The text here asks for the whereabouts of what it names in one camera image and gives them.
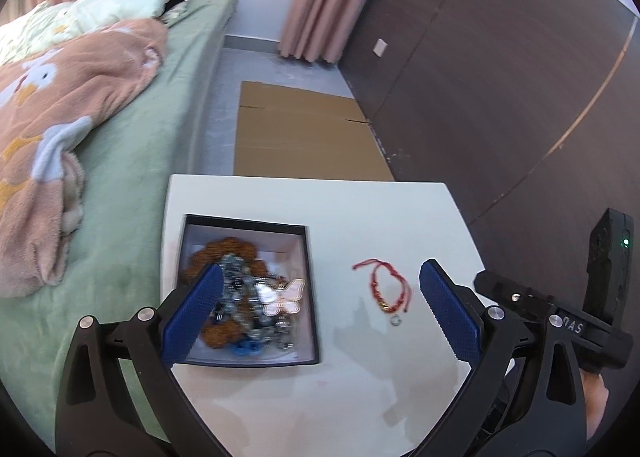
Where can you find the person's right hand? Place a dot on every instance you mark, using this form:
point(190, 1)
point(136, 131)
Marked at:
point(595, 394)

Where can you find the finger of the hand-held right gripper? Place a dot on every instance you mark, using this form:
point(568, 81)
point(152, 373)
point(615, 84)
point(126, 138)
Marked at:
point(515, 294)

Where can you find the green bed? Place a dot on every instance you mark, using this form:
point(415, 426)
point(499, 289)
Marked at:
point(150, 137)

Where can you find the dark brown wardrobe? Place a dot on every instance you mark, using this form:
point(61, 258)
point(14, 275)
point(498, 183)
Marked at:
point(500, 62)

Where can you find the black gift box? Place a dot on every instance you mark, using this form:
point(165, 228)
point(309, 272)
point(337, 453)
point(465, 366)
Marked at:
point(312, 297)

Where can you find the flat cardboard sheet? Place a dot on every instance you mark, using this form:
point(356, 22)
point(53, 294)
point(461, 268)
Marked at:
point(300, 137)

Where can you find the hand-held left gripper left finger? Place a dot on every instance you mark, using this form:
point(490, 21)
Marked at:
point(195, 317)

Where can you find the white wall socket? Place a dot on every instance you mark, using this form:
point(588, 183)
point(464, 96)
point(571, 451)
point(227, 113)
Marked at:
point(380, 47)

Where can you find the pink floral blanket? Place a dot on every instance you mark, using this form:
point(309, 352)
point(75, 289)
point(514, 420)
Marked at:
point(75, 87)

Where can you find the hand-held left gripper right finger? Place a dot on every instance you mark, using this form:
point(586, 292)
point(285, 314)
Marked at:
point(450, 317)

